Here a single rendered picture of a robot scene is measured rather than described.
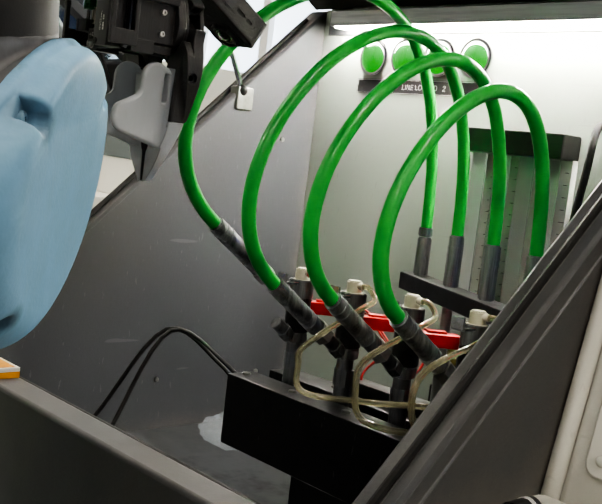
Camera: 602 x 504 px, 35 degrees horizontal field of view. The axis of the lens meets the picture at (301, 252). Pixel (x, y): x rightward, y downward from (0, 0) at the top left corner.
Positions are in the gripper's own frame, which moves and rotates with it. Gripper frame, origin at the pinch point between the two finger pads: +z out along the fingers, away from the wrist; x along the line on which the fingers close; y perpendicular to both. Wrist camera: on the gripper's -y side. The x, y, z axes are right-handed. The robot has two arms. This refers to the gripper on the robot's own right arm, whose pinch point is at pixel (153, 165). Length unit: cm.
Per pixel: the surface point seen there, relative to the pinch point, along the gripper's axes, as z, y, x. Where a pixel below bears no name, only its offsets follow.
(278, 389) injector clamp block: 22.7, -25.0, -9.1
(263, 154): -1.9, -14.1, -3.2
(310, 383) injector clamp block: 22.8, -30.6, -10.0
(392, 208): 1.1, -14.7, 12.7
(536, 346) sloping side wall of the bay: 10.5, -22.1, 23.1
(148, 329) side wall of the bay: 24, -31, -43
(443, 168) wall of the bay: -3, -57, -17
